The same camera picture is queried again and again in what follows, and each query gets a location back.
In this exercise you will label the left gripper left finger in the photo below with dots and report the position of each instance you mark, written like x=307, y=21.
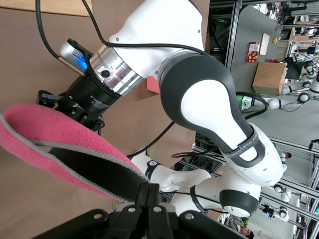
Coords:
x=143, y=196

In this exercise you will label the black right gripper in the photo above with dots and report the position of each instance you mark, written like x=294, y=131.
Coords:
x=92, y=99

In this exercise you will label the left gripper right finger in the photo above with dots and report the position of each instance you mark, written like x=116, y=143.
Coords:
x=153, y=196

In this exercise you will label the pink cloth with grey trim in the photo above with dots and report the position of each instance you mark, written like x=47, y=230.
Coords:
x=62, y=129

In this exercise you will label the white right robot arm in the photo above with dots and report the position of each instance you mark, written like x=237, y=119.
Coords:
x=211, y=99

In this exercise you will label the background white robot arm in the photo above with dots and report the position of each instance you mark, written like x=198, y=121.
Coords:
x=307, y=67

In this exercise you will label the pink plastic bin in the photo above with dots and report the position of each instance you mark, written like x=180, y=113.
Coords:
x=153, y=84

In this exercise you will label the person head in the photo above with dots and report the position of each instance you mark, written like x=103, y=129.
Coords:
x=248, y=233

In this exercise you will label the wooden cutting board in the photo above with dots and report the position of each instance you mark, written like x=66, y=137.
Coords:
x=37, y=6

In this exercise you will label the cardboard box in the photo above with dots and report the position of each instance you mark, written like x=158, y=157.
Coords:
x=270, y=77

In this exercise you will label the red printed box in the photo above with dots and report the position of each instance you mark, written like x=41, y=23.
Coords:
x=253, y=52

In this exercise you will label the white rounded pad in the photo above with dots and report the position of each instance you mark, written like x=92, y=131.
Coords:
x=264, y=43

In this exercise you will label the grey desk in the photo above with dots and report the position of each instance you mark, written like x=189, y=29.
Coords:
x=249, y=25

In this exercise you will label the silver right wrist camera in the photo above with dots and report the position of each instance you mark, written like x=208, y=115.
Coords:
x=72, y=56

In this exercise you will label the aluminium frame rails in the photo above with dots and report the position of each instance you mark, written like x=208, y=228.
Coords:
x=294, y=144

